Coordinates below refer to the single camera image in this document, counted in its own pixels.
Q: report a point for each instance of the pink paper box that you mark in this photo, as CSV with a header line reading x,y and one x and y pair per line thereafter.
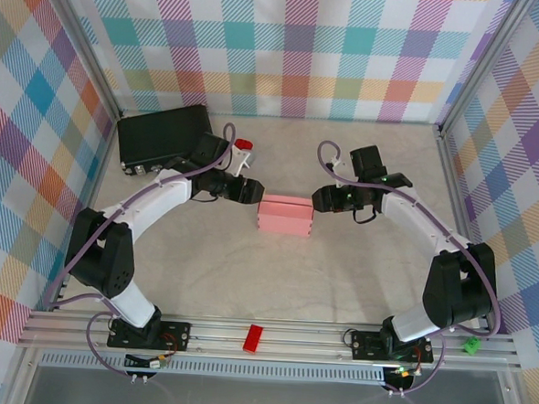
x,y
284,216

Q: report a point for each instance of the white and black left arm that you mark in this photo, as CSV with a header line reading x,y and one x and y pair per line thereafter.
x,y
150,199

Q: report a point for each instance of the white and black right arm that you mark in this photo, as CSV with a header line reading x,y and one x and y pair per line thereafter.
x,y
410,215

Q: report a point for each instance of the small red block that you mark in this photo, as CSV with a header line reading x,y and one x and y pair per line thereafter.
x,y
243,143

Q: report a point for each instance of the black carrying case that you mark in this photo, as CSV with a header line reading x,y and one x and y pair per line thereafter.
x,y
159,131

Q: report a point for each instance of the long red toy brick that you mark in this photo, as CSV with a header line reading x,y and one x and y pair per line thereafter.
x,y
253,337

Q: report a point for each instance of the black connector board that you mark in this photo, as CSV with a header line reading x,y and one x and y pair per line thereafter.
x,y
398,379
138,362

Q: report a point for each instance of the green toy block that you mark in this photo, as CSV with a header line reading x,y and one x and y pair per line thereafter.
x,y
471,346

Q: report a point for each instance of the grey metal sheet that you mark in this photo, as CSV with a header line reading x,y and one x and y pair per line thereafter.
x,y
262,403

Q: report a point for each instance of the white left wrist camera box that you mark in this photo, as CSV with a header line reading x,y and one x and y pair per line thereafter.
x,y
240,161

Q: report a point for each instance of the wide aluminium base rail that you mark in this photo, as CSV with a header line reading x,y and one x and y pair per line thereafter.
x,y
311,342

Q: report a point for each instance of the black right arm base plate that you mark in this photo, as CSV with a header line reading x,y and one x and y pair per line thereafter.
x,y
366,343

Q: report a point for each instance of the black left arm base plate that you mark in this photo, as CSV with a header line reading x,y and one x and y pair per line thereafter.
x,y
179,334

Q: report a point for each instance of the aluminium frame post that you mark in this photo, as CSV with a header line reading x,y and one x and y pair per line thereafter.
x,y
78,39
483,68

